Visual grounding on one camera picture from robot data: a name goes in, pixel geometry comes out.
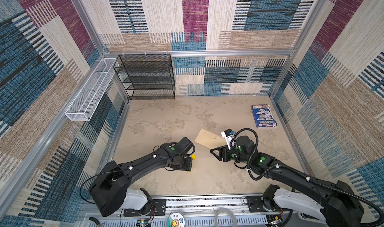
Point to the black wire mesh shelf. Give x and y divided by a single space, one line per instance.
147 76

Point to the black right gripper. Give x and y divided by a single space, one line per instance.
220 149

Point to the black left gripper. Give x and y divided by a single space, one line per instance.
188 165

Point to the white wire mesh basket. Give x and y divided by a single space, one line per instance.
90 95

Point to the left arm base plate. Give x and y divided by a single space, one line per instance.
155 207

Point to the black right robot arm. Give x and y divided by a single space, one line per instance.
334 204

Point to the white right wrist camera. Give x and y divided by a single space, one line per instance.
228 135

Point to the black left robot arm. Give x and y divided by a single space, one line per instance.
110 189

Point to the manila paper envelope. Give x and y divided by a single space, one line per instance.
210 140

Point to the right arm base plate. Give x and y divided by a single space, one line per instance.
256 205

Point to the clear plastic tube loop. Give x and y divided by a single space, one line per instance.
225 217

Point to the blue comic paperback book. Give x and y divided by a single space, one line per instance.
263 116

